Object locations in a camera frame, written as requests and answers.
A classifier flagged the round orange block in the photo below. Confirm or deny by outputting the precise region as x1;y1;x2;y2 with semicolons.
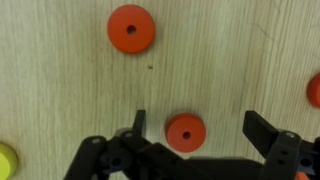
164;113;207;154
106;3;157;55
294;170;313;180
305;72;320;109

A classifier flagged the yellow block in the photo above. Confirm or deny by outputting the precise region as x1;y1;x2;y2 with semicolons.
0;142;19;180

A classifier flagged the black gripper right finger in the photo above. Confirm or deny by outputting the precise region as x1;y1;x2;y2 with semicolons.
242;110;320;180

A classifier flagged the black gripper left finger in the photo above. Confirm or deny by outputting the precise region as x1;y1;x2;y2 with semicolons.
63;109;201;180

